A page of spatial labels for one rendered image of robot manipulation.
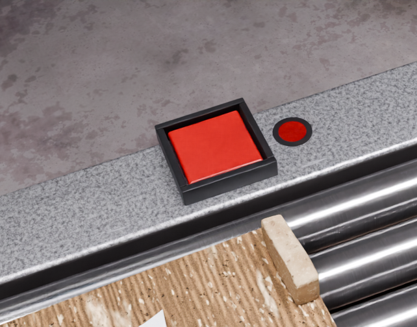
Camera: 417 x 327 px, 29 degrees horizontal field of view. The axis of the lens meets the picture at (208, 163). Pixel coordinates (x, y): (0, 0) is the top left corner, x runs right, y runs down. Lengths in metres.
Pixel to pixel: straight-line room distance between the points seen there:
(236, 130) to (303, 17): 1.58
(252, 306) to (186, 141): 0.16
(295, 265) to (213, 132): 0.17
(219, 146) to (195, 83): 1.42
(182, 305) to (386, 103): 0.25
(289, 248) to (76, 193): 0.19
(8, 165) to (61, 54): 0.39
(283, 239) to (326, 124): 0.16
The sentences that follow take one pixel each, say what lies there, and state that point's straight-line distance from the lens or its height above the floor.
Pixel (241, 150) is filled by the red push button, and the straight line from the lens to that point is 0.63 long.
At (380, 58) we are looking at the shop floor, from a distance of 2.09.
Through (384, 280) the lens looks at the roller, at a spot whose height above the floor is 0.91.
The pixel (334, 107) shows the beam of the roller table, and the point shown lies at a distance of 0.68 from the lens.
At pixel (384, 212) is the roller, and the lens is 0.61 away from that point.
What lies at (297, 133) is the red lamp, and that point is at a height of 0.92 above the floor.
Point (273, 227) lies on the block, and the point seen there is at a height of 0.96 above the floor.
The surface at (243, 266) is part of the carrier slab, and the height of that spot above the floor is 0.94.
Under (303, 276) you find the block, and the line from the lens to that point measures 0.52.
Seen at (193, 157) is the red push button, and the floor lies 0.93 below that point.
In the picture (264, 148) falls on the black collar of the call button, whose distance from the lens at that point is 0.62.
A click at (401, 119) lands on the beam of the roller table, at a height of 0.91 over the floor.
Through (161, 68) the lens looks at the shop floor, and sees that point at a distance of 2.11.
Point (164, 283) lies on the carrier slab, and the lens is 0.55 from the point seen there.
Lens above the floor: 1.40
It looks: 49 degrees down
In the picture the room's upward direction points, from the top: 10 degrees counter-clockwise
